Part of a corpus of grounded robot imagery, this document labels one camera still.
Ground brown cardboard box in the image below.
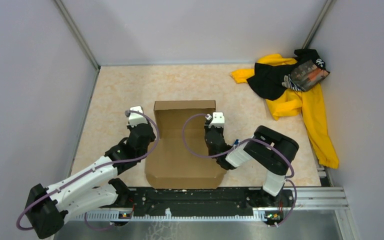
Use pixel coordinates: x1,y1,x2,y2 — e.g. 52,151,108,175
144,100,227,189

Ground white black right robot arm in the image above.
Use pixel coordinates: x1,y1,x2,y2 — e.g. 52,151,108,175
204,124,299,206

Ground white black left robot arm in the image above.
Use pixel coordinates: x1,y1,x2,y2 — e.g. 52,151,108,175
21,121,159,239

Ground black cloth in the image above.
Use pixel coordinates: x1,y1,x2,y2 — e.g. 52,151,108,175
246,48,321,101

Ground yellow cloth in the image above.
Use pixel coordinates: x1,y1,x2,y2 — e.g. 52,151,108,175
230,53,340,170

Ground patterned grey pouch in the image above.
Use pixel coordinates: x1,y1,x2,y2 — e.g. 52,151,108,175
281,58,330,92

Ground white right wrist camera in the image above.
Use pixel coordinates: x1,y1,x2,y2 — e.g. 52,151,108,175
204,112,225,129

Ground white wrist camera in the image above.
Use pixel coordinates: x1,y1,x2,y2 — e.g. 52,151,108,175
125,106,148,128
204,112,225,129

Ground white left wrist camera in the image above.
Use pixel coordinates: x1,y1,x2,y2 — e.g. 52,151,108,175
125,106,148,128

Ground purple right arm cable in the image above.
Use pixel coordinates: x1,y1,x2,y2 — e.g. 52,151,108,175
181,113,298,228

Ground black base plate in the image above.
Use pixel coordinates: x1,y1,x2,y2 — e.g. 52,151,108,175
110,187,294,217

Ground aluminium frame rail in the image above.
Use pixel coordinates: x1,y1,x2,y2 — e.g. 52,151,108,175
53,186,359,240

